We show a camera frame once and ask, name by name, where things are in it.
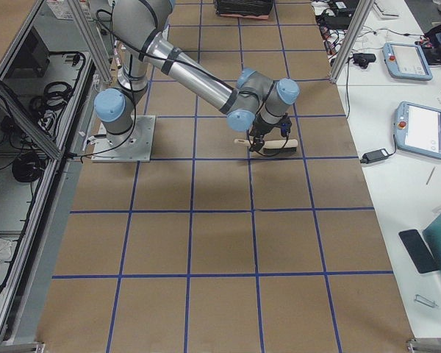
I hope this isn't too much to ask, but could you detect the bin with black bag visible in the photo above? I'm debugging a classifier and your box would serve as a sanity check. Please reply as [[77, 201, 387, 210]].
[[213, 0, 273, 18]]

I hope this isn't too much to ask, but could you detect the black power adapter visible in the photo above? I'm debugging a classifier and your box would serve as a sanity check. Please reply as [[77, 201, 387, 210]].
[[360, 149, 390, 164]]

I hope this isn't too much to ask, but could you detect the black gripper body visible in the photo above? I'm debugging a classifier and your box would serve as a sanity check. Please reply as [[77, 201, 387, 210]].
[[248, 113, 290, 142]]

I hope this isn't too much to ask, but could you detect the teach pendant upper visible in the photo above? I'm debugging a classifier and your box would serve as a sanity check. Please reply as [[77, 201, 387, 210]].
[[382, 42, 433, 81]]

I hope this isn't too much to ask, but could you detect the teach pendant lower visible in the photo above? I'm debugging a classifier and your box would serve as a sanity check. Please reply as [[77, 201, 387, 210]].
[[393, 101, 441, 160]]

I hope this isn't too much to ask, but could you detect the aluminium frame post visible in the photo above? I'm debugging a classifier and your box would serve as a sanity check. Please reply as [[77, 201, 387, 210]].
[[329, 0, 373, 84]]

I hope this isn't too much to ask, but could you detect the cream hand brush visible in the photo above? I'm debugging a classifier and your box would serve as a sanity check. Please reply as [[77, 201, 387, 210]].
[[234, 139, 298, 156]]

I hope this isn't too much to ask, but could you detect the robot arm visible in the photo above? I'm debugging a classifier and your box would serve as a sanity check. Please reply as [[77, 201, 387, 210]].
[[109, 1, 299, 156]]

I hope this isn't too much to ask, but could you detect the black smartphone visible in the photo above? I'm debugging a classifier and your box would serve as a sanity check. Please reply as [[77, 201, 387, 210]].
[[398, 229, 439, 274]]

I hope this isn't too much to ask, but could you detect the black webcam on desk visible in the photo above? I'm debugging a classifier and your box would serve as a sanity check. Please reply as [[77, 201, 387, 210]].
[[352, 53, 376, 69]]

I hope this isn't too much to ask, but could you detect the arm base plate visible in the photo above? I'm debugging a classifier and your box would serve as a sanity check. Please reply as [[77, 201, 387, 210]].
[[91, 115, 156, 163]]

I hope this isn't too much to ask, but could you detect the teach pendant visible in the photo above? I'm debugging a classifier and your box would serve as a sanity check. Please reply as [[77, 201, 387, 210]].
[[393, 101, 441, 160], [382, 42, 433, 81]]

